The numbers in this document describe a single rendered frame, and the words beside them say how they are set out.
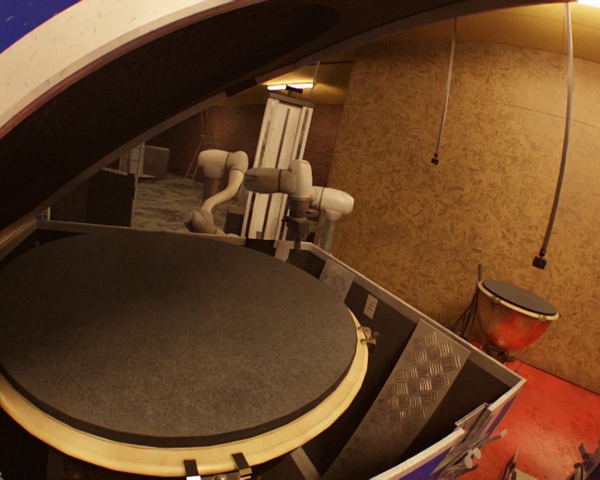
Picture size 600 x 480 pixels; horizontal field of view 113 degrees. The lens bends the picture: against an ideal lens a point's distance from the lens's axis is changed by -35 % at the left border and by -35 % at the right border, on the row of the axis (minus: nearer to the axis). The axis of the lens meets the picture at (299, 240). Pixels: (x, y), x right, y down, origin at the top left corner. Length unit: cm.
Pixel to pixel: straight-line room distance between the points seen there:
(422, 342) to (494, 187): 259
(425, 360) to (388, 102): 337
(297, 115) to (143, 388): 213
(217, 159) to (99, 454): 176
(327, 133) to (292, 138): 602
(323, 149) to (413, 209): 511
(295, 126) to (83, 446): 221
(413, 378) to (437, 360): 9
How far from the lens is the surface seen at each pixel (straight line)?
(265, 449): 38
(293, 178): 122
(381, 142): 376
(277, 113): 228
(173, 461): 36
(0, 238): 98
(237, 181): 184
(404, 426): 93
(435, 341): 86
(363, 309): 106
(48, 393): 41
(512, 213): 327
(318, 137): 844
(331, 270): 119
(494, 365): 79
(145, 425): 36
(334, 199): 175
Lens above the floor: 126
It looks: 13 degrees down
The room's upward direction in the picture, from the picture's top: 12 degrees clockwise
